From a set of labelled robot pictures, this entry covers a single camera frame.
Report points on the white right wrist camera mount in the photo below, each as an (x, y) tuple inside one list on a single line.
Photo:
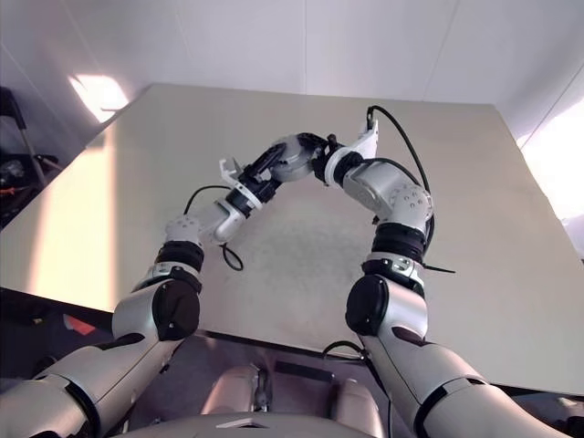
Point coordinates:
[(367, 141)]

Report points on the black stand with silver pole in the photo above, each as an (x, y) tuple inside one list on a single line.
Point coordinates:
[(20, 128)]

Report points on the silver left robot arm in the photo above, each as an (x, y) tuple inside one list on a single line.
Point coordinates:
[(137, 315)]

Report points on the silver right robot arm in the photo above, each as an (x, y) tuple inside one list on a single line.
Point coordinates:
[(388, 182)]

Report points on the red sheet on floor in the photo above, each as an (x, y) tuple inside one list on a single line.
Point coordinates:
[(82, 326)]

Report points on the rounded beige left robot leg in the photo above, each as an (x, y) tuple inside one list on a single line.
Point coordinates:
[(232, 388)]

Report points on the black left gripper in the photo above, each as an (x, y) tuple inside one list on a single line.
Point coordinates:
[(257, 180)]

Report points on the rounded beige right robot leg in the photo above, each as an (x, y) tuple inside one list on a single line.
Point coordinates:
[(353, 401)]

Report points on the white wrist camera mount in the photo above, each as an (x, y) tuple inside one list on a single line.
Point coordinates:
[(367, 141), (226, 169)]

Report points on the beige robot torso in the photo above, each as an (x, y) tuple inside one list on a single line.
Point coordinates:
[(255, 426)]

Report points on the rounded beige robot leg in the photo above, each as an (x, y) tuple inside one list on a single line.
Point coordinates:
[(232, 388), (353, 401)]

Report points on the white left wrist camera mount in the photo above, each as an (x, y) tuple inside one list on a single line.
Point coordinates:
[(226, 169)]

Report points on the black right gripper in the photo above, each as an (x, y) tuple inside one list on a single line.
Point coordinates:
[(330, 143)]

